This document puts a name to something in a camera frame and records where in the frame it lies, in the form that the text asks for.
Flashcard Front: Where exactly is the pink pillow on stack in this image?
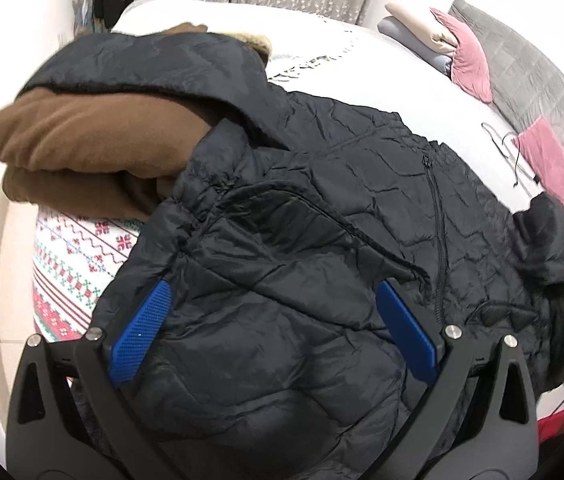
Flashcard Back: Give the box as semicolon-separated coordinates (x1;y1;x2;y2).
430;8;492;104

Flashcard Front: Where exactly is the patterned knit blanket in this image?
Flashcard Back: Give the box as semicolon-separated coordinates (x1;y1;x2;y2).
32;208;143;342

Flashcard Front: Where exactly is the beige folded blanket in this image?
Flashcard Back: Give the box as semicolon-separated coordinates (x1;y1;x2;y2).
385;2;458;56

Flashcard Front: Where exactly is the grey quilted headboard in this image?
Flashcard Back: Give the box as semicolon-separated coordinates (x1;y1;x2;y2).
450;0;564;147

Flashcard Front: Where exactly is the black folded coat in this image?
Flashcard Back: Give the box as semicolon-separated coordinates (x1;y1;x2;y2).
536;284;564;396

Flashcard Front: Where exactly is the black charger cable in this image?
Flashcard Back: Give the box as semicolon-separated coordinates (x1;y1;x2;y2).
480;121;543;189

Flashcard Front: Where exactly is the blue grey folded blanket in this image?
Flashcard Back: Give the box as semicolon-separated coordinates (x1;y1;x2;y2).
377;16;452;77

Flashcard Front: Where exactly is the pink pillow near headboard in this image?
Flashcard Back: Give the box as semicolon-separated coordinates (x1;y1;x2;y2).
513;115;564;205

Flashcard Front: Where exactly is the black quilted puffer jacket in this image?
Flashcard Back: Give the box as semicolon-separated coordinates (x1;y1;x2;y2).
26;32;564;479

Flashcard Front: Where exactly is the brown folded fleece garment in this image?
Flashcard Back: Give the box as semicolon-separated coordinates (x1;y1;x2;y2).
0;22;218;221

